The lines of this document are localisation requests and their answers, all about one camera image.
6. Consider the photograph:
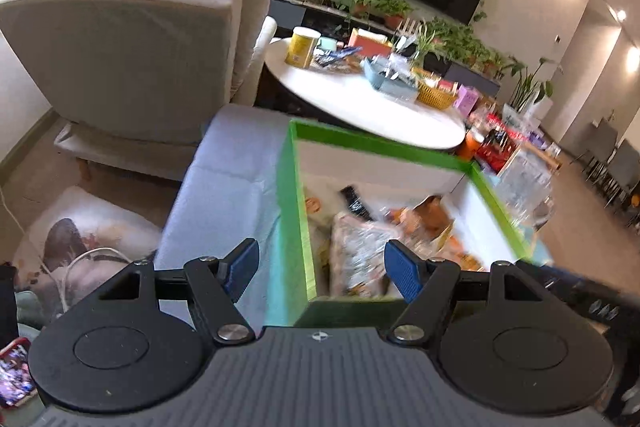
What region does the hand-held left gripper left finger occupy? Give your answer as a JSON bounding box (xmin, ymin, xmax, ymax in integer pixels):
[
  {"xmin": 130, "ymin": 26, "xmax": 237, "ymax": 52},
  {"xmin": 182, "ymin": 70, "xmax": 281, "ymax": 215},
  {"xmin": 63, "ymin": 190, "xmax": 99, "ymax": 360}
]
[{"xmin": 95, "ymin": 238, "xmax": 261, "ymax": 347}]

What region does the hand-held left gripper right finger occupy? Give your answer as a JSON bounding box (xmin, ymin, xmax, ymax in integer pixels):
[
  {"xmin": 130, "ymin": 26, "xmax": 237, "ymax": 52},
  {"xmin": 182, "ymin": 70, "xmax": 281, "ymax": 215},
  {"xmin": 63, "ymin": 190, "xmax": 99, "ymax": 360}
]
[{"xmin": 384, "ymin": 241, "xmax": 551, "ymax": 347}]

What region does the pile of snack packets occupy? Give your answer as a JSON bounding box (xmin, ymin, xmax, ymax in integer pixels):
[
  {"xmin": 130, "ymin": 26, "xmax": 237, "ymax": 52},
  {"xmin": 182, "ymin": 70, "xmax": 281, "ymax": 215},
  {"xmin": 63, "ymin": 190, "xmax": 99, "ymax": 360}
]
[{"xmin": 304, "ymin": 184, "xmax": 487, "ymax": 299}]

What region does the green cardboard box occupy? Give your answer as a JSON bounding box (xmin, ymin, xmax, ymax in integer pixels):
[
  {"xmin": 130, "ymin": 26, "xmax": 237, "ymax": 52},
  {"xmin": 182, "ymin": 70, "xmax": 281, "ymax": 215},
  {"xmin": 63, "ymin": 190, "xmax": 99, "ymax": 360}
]
[{"xmin": 276, "ymin": 119, "xmax": 547, "ymax": 314}]

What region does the grey tablecloth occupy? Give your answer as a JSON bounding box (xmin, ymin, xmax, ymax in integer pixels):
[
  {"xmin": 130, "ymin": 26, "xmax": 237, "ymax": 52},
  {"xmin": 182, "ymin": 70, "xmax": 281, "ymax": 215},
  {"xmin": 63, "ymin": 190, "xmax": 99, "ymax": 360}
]
[{"xmin": 154, "ymin": 103, "xmax": 301, "ymax": 323}]

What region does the grey dining chair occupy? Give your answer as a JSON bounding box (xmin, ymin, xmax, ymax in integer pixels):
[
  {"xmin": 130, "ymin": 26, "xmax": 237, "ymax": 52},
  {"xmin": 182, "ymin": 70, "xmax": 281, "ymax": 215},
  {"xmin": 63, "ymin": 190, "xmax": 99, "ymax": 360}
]
[
  {"xmin": 606, "ymin": 138, "xmax": 640, "ymax": 208},
  {"xmin": 584, "ymin": 118, "xmax": 619, "ymax": 181}
]

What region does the printed floor cushion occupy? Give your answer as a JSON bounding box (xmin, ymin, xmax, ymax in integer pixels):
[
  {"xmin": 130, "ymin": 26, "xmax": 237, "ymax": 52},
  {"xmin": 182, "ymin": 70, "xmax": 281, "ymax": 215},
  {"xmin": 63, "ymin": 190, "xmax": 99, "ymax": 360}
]
[{"xmin": 14, "ymin": 186, "xmax": 163, "ymax": 308}]

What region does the glass mug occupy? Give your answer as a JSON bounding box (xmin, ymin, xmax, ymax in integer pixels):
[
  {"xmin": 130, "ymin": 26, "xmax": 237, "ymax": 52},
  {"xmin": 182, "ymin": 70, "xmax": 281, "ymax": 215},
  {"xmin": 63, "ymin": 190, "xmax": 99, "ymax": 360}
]
[{"xmin": 497, "ymin": 149, "xmax": 557, "ymax": 233}]

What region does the red packet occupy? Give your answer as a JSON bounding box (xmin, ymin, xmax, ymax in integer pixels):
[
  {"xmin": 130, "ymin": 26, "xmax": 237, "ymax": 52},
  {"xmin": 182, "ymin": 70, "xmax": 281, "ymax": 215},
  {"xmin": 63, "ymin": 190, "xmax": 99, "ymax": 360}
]
[{"xmin": 475, "ymin": 127, "xmax": 523, "ymax": 172}]

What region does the white round coffee table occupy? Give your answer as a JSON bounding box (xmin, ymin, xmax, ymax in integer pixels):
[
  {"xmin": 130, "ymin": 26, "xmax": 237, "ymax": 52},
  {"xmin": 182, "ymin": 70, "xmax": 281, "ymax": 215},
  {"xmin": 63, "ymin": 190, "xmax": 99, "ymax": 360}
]
[{"xmin": 264, "ymin": 38, "xmax": 467, "ymax": 152}]

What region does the yellow wicker basket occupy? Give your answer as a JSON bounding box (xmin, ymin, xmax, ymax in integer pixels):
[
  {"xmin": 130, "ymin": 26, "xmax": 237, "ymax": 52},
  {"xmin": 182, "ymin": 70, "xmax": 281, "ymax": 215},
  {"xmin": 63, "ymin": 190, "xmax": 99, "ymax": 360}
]
[{"xmin": 416, "ymin": 79, "xmax": 459, "ymax": 110}]

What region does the pink box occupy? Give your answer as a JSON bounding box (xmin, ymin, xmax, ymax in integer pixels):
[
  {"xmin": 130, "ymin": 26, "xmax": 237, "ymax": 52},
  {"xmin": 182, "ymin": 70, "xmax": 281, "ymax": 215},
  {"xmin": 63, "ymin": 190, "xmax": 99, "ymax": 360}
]
[{"xmin": 456, "ymin": 86, "xmax": 482, "ymax": 114}]

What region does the blue storage basket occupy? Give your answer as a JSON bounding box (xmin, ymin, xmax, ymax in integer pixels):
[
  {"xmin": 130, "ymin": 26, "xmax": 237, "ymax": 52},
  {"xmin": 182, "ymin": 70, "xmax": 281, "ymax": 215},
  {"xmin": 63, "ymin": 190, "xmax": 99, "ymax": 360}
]
[{"xmin": 361, "ymin": 57, "xmax": 419, "ymax": 104}]

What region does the yellow can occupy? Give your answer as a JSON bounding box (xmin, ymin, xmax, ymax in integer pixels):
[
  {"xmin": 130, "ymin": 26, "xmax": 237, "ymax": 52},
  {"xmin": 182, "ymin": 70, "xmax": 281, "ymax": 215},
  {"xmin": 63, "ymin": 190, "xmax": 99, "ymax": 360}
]
[{"xmin": 285, "ymin": 27, "xmax": 321, "ymax": 69}]

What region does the large leafy floor plant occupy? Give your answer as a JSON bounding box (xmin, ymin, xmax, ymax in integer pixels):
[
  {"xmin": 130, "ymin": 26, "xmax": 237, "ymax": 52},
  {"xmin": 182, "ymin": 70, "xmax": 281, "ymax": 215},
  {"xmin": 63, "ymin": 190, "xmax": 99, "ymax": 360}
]
[{"xmin": 502, "ymin": 56, "xmax": 563, "ymax": 112}]

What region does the spider plant in vase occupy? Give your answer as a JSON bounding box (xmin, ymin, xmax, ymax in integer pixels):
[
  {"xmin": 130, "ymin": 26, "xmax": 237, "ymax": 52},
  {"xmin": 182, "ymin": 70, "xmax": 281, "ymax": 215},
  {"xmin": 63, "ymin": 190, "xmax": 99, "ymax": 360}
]
[{"xmin": 400, "ymin": 23, "xmax": 446, "ymax": 70}]

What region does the orange box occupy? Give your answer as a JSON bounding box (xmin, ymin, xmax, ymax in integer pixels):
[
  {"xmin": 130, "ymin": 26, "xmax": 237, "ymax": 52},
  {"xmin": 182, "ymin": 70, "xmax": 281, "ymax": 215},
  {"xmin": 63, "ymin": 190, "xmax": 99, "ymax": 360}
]
[{"xmin": 348, "ymin": 28, "xmax": 392, "ymax": 58}]

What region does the red case phone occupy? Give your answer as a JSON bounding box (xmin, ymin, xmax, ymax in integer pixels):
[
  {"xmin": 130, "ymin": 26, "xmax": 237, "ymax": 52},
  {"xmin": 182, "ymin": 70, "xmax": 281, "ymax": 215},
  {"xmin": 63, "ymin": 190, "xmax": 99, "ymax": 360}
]
[{"xmin": 0, "ymin": 338, "xmax": 37, "ymax": 409}]

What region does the beige sofa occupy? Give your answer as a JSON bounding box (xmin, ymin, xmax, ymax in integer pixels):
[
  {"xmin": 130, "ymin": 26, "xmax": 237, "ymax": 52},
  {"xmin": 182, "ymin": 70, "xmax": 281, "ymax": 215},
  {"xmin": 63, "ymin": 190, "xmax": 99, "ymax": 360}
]
[{"xmin": 0, "ymin": 0, "xmax": 281, "ymax": 182}]

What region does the dark television cabinet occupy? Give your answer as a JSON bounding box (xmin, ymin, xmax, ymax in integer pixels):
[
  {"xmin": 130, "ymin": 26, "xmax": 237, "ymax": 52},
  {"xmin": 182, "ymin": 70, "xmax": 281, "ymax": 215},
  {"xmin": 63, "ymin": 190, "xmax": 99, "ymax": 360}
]
[{"xmin": 270, "ymin": 0, "xmax": 502, "ymax": 98}]

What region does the white cable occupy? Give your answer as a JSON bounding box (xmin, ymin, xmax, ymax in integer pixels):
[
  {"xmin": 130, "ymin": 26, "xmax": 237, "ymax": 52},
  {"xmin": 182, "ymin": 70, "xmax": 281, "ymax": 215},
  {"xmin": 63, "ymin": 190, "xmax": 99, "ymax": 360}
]
[{"xmin": 40, "ymin": 247, "xmax": 133, "ymax": 315}]

